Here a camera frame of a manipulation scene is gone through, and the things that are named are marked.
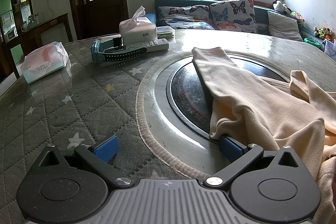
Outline square butterfly print pillow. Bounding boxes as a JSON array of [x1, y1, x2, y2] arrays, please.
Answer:
[[209, 0, 259, 34]]

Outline grey pillow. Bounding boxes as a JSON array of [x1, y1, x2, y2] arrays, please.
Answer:
[[267, 11, 303, 42]]

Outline cream long-sleeve shirt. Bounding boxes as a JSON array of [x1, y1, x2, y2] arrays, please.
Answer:
[[192, 47, 336, 224]]

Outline white and pink tissue box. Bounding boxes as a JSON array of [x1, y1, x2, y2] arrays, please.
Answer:
[[119, 6, 158, 45]]

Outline clear plastic container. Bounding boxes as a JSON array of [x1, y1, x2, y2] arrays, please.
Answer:
[[156, 26, 176, 39]]

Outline soft white tissue pack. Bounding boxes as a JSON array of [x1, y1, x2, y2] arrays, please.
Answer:
[[20, 42, 69, 84]]

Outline white remote control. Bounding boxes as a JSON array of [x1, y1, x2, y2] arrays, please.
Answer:
[[122, 38, 170, 54]]

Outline blue smartwatch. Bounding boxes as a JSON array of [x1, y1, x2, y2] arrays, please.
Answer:
[[91, 36, 147, 64]]

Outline colourful plush toy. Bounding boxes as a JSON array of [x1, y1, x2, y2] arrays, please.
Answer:
[[290, 11, 305, 24]]

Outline flat butterfly print pillow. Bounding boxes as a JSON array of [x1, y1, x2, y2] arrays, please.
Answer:
[[157, 5, 216, 30]]

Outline green plastic basin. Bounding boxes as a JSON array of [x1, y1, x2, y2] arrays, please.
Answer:
[[304, 38, 324, 51]]

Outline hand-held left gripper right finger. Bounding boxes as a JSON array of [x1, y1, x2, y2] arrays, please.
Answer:
[[204, 135, 307, 188]]

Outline clear plastic storage box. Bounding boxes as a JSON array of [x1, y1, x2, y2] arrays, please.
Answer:
[[322, 39, 336, 62]]

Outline dark wooden display cabinet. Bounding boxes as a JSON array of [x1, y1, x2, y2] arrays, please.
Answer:
[[0, 0, 33, 43]]

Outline blue sofa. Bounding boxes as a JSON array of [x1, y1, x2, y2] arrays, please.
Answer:
[[146, 0, 336, 56]]

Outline round black inset cooktop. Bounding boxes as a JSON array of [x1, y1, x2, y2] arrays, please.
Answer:
[[165, 52, 292, 142]]

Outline brown and green plush toys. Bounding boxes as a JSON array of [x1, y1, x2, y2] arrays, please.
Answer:
[[314, 27, 334, 42]]

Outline dark wooden sideboard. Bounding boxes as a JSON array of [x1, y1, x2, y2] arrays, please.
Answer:
[[0, 13, 74, 80]]

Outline panda plush toy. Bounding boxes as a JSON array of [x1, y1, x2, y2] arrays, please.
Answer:
[[272, 0, 292, 14]]

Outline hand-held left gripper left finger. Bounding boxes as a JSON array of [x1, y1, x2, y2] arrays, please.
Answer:
[[37, 135, 133, 188]]

